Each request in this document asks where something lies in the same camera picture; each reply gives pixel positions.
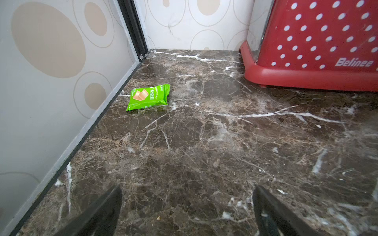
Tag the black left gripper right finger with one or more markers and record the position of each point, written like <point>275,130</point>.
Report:
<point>274,219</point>

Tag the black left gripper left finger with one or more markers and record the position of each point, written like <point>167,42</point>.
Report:
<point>99,219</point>

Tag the green snack packet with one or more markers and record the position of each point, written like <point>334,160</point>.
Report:
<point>149,97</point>

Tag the red polka dot toaster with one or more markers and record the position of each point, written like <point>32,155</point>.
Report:
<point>331,45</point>

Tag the black vertical frame post left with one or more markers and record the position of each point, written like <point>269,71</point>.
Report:
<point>133,23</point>

